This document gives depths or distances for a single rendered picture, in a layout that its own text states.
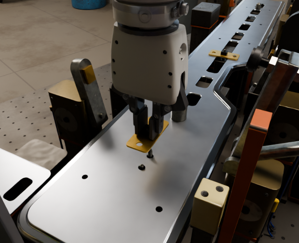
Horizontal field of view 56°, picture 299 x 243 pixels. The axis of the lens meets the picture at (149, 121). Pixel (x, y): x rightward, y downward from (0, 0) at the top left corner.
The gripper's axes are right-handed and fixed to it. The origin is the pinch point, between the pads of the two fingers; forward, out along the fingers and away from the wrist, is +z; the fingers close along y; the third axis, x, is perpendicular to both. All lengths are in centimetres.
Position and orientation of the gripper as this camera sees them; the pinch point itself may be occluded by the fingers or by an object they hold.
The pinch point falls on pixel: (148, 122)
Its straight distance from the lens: 43.6
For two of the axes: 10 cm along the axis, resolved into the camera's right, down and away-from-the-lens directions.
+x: -4.6, 5.4, -7.1
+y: -8.9, -2.8, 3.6
